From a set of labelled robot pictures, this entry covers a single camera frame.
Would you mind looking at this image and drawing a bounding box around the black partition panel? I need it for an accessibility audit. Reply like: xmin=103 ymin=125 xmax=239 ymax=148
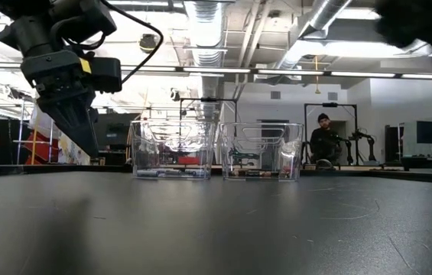
xmin=0 ymin=118 xmax=21 ymax=165

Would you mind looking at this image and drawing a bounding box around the clear plastic bin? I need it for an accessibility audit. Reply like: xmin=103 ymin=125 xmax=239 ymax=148
xmin=129 ymin=120 xmax=217 ymax=181
xmin=219 ymin=121 xmax=304 ymax=183

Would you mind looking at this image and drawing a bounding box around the red box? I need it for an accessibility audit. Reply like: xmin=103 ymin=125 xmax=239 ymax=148
xmin=177 ymin=155 xmax=202 ymax=166

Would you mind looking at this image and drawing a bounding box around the black metal rig frame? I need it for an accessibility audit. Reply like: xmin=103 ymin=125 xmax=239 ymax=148
xmin=303 ymin=102 xmax=359 ymax=165

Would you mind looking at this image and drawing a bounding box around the silver ribbed ceiling duct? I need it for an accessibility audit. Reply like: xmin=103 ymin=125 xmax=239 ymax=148
xmin=183 ymin=0 xmax=227 ymax=123
xmin=274 ymin=0 xmax=354 ymax=72

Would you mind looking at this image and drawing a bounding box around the black overhead camera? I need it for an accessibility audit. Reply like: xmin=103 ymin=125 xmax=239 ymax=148
xmin=138 ymin=33 xmax=160 ymax=54

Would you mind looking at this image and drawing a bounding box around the person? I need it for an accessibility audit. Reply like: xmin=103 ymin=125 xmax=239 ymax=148
xmin=309 ymin=112 xmax=343 ymax=165

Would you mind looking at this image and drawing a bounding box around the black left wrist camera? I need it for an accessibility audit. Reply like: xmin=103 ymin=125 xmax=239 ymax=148
xmin=87 ymin=56 xmax=123 ymax=95

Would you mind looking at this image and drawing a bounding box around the black cabinet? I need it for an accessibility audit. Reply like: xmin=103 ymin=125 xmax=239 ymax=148
xmin=385 ymin=125 xmax=404 ymax=162

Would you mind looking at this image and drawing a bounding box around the black table mat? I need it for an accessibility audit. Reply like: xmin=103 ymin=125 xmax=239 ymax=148
xmin=0 ymin=170 xmax=432 ymax=275

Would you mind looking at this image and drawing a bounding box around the black side table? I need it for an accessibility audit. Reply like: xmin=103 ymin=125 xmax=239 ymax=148
xmin=401 ymin=155 xmax=432 ymax=173

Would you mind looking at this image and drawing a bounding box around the red black striped structure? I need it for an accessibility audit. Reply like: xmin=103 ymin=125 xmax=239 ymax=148
xmin=24 ymin=129 xmax=60 ymax=166

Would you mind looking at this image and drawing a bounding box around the yellow hanging cord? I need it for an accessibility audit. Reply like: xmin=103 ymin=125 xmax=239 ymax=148
xmin=313 ymin=55 xmax=322 ymax=95

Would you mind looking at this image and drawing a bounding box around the black monitor screen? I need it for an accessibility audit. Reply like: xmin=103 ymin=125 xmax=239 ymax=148
xmin=93 ymin=112 xmax=141 ymax=150
xmin=416 ymin=121 xmax=432 ymax=145

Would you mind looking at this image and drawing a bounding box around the long white light bar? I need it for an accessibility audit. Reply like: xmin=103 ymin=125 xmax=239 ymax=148
xmin=0 ymin=63 xmax=432 ymax=81

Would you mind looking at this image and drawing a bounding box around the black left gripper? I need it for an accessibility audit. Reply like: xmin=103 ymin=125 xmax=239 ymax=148
xmin=20 ymin=50 xmax=100 ymax=159

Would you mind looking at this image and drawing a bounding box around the floral patterned panel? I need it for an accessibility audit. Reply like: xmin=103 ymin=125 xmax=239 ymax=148
xmin=57 ymin=131 xmax=93 ymax=166

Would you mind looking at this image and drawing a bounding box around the white rectangular air duct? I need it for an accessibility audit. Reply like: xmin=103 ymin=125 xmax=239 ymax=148
xmin=295 ymin=17 xmax=432 ymax=58

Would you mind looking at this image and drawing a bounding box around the grey metal rack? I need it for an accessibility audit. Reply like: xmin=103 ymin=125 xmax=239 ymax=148
xmin=15 ymin=97 xmax=56 ymax=166

